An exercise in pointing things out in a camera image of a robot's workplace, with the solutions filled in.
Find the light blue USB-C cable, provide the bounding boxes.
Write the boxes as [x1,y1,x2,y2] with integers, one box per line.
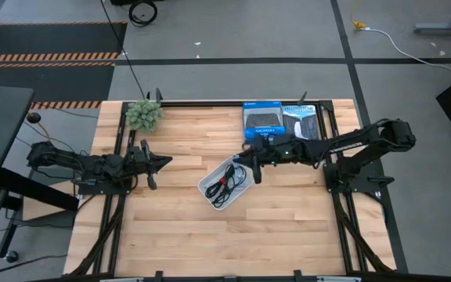
[233,164,249,184]

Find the coiled black floor cable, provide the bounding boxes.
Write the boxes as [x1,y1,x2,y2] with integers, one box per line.
[128,0,159,28]

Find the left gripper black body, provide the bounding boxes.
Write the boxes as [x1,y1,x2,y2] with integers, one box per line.
[126,139,158,191]

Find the green ball plant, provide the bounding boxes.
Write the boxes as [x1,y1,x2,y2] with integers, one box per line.
[125,99,164,133]

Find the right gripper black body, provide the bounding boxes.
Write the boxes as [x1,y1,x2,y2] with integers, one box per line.
[248,134,287,185]

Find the black cable with red tie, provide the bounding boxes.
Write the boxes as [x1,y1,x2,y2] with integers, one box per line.
[204,164,237,200]

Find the yellow plug and cable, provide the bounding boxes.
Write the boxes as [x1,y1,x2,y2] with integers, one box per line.
[349,0,367,31]

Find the blue game controller box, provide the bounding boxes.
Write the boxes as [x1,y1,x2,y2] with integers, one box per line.
[242,100,287,144]

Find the grey metal table leg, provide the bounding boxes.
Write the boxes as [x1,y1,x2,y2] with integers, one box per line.
[413,0,451,37]

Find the black aluminium table frame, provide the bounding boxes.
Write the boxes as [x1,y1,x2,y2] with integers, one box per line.
[68,99,397,282]

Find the white plastic bin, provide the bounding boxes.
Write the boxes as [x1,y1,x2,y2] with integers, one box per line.
[197,154,254,212]

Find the white floor cable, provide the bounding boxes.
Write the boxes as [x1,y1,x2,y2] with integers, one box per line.
[366,26,451,81]

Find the black mat with hazard stripes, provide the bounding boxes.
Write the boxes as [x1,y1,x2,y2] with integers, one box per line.
[0,22,128,63]
[0,62,116,110]

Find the long black floor cable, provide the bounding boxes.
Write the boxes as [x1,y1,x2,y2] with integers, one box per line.
[99,0,150,99]

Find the black USB-C cable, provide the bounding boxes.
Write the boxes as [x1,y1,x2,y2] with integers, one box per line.
[211,172,246,209]

